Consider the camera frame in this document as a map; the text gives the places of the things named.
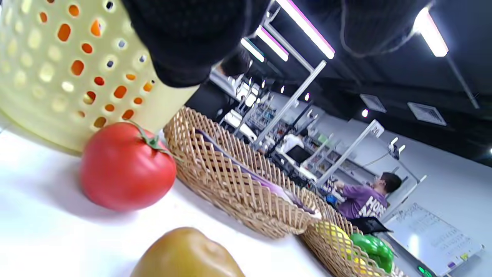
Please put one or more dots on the oval wicker basket container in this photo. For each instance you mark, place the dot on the oval wicker basket container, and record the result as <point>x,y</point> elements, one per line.
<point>238,200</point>

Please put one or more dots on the red tomato object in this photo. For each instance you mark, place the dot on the red tomato object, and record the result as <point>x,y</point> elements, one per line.
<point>123,169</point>

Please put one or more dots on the yellow plastic basket container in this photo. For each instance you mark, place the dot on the yellow plastic basket container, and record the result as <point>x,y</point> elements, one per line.
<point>38,96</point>

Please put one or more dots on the yellow lemon object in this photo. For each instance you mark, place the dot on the yellow lemon object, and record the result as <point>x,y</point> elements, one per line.
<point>332,232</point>

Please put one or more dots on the purple eggplant object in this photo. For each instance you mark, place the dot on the purple eggplant object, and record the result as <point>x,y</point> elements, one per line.
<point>286,192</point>

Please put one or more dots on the white mounted camera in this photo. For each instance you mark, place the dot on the white mounted camera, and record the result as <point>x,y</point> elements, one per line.
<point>395,148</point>

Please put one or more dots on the green bell pepper object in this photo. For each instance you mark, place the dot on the green bell pepper object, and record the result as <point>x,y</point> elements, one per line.
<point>371,246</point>

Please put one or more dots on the small corn piece object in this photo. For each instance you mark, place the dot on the small corn piece object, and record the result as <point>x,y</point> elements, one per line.
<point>361,265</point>

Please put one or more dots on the ceiling air vent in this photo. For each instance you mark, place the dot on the ceiling air vent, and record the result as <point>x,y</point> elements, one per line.
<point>426,114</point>
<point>373,103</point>

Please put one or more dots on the white metal rig frame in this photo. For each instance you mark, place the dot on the white metal rig frame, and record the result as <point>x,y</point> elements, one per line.
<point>346,154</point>
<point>296,100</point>

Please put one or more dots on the round wicker basket container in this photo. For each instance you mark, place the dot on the round wicker basket container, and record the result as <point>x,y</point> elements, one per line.
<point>326,246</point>

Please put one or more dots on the long ceiling light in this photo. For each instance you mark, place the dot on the long ceiling light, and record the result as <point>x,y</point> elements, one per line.
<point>430,32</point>
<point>307,29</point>

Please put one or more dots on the brown potato object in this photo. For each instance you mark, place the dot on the brown potato object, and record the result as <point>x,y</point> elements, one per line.
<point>188,257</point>

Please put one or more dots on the person's left hand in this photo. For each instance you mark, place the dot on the person's left hand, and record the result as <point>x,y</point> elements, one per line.
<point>192,38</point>

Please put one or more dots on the whiteboard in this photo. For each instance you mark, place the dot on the whiteboard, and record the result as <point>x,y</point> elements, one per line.
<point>430,234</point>

